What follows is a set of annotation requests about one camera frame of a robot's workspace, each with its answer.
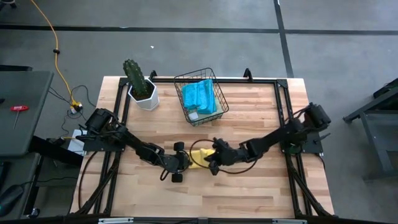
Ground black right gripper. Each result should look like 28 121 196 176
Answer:
205 138 249 175

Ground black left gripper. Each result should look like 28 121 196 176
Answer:
161 141 192 184

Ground yellow microfiber towel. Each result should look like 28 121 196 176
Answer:
189 148 217 169

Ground white plant pot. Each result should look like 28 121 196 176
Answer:
127 77 160 111

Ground green cactus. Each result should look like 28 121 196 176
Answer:
122 58 153 98

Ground white paper sheet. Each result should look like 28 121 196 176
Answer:
67 129 88 155

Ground black metal stand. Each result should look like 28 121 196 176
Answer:
343 77 398 181

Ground dark grey desk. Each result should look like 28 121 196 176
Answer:
0 136 83 218

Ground grey side table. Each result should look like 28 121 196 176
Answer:
0 70 54 157

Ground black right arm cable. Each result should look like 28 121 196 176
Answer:
188 139 259 175

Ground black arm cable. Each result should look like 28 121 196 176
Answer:
188 139 259 175
159 167 175 182

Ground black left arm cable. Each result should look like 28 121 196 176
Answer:
159 167 175 182

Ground black wire basket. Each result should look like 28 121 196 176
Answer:
173 67 230 127

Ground black table frame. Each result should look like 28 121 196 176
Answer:
71 70 335 218

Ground silver metal bracket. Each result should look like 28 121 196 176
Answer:
98 217 134 224
272 218 307 224

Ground black floor cable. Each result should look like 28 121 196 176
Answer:
48 84 97 138

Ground red-handled tool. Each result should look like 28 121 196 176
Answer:
9 105 30 130

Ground yellow extension cable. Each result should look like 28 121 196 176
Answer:
29 0 83 113

